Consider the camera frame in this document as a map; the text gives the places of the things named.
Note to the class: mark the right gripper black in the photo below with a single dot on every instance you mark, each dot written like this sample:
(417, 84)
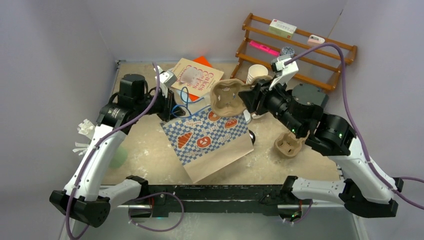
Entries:
(260, 92)

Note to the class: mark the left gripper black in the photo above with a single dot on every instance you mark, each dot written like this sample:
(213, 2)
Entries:
(168, 111)

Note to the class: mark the two-cup pulp cup carrier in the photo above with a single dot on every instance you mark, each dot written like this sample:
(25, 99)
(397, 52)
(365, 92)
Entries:
(224, 96)

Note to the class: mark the checkered paper bakery bag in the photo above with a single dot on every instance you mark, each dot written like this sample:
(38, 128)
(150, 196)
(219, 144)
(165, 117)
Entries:
(203, 142)

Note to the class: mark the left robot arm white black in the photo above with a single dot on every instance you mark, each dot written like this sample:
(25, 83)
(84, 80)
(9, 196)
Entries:
(82, 198)

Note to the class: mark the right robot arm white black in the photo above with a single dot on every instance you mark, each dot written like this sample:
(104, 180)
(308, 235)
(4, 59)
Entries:
(367, 191)

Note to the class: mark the white cup lid lower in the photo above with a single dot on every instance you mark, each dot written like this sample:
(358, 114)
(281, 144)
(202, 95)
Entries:
(248, 116)

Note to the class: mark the stack of white paper cups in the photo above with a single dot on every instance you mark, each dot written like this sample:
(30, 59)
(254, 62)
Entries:
(256, 70)

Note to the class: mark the stack of black lids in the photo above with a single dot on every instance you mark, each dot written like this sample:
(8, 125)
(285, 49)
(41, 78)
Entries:
(252, 136)

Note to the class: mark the cakes recipe book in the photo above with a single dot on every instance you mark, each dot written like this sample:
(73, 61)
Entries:
(198, 78)

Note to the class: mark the pink highlighter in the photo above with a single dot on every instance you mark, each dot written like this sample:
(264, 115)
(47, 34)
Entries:
(264, 48)

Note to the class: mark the blue white jar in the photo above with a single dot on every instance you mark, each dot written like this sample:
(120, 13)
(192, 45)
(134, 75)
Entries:
(287, 50)

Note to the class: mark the green cup holder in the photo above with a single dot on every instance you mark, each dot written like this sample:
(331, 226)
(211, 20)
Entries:
(119, 158)

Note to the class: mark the white green box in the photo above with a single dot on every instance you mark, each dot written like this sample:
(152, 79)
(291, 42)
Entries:
(281, 29)

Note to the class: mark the pink white tape dispenser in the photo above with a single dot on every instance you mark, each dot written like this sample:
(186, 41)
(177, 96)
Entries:
(314, 40)

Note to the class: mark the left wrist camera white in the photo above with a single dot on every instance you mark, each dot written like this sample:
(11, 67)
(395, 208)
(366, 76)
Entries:
(166, 77)

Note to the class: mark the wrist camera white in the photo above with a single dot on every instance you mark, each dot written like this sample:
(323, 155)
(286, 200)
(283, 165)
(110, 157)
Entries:
(284, 70)
(166, 77)

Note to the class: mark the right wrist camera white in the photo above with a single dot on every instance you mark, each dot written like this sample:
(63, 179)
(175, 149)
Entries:
(284, 70)

